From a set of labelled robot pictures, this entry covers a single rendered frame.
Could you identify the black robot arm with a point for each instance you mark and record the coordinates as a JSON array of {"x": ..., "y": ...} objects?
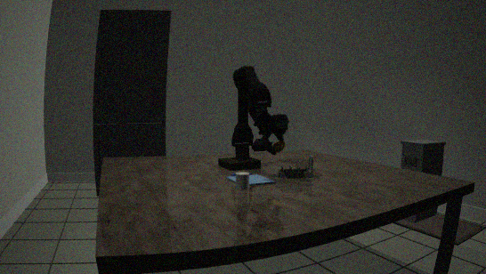
[{"x": 250, "y": 92}]

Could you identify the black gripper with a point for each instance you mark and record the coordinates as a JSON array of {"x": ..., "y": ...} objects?
[{"x": 264, "y": 144}]

